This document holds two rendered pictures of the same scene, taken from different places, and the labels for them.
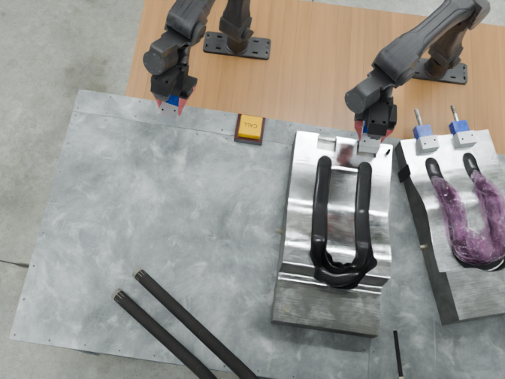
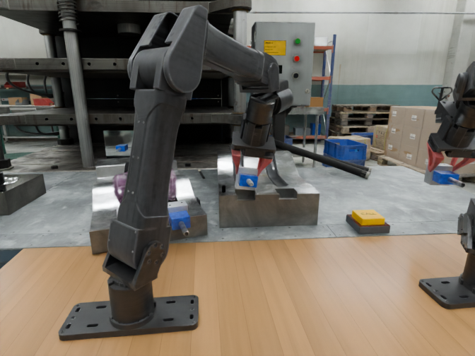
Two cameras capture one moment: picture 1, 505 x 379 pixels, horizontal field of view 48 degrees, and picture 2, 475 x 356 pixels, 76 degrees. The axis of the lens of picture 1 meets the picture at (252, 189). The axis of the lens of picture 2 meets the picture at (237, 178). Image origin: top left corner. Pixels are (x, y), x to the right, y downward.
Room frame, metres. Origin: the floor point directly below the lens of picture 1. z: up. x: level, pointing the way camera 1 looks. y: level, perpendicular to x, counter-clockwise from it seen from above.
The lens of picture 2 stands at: (1.43, -0.32, 1.14)
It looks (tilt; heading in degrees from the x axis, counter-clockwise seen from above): 16 degrees down; 178
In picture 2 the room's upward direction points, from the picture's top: straight up
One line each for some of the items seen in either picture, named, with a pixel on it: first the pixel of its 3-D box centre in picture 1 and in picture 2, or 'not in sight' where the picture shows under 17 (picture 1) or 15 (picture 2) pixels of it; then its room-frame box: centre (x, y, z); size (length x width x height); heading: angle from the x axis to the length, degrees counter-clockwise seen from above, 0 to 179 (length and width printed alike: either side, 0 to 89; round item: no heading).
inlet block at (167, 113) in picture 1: (176, 99); (447, 178); (0.69, 0.24, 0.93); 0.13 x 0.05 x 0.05; 172
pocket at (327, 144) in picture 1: (325, 145); (285, 197); (0.67, -0.17, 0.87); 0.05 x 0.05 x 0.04; 3
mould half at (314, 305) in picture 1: (335, 228); (256, 176); (0.45, -0.23, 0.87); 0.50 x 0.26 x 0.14; 3
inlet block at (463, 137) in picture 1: (458, 125); not in sight; (0.82, -0.53, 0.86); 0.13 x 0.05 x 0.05; 20
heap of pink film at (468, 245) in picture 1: (474, 213); (143, 176); (0.55, -0.57, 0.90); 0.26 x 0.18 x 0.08; 20
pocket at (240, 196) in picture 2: (364, 151); (244, 198); (0.68, -0.28, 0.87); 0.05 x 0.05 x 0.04; 3
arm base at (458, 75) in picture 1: (438, 64); (131, 297); (1.02, -0.47, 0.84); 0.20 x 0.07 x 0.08; 95
